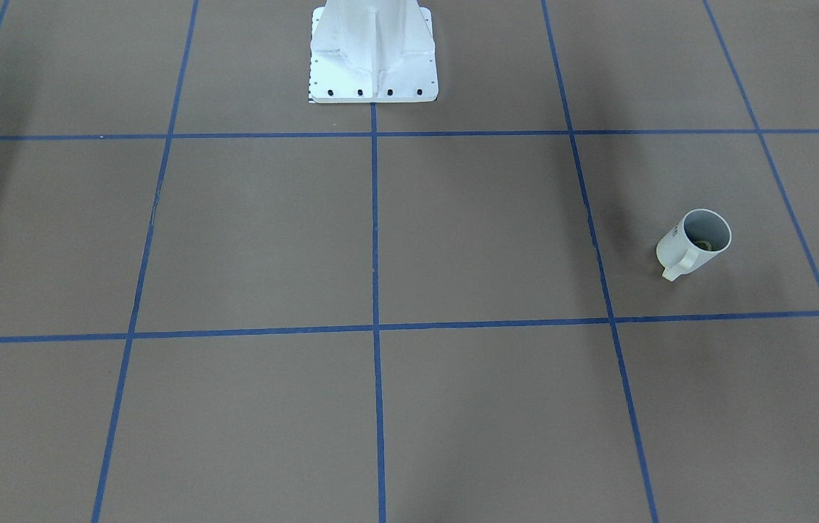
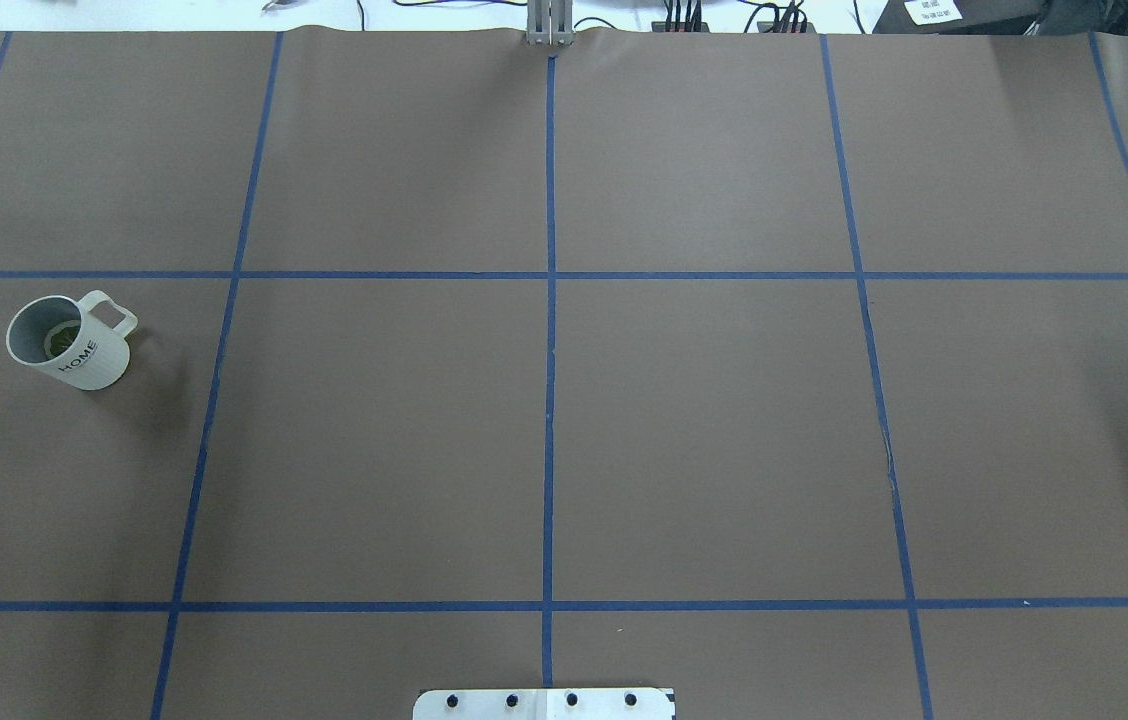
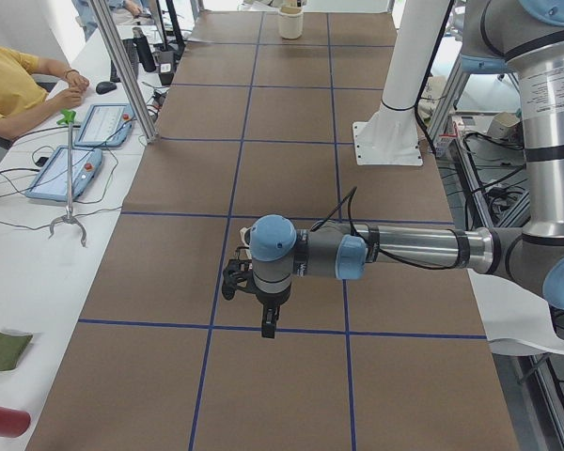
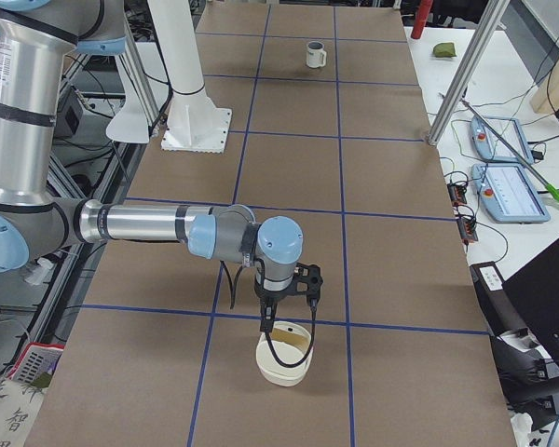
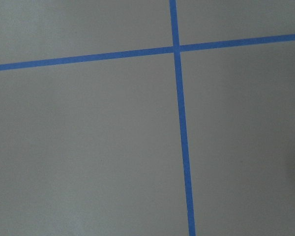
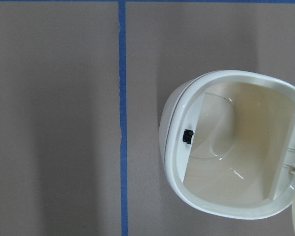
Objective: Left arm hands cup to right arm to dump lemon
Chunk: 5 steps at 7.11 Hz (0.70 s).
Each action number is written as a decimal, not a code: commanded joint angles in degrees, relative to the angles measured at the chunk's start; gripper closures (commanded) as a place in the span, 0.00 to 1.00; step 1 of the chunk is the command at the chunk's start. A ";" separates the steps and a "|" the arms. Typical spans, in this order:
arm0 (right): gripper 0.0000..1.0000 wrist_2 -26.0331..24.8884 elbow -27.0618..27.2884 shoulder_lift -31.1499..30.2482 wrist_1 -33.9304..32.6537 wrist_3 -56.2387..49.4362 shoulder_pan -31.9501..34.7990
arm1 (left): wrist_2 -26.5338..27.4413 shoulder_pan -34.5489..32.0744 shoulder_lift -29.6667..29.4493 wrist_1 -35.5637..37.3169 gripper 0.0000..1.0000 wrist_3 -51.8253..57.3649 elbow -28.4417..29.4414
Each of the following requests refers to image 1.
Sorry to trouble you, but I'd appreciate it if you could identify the white ribbed HOME mug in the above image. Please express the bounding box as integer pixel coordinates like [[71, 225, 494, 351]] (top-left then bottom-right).
[[656, 208, 733, 282]]

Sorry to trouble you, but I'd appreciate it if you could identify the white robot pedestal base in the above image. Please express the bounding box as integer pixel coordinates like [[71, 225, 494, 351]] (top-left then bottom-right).
[[308, 1, 439, 104]]

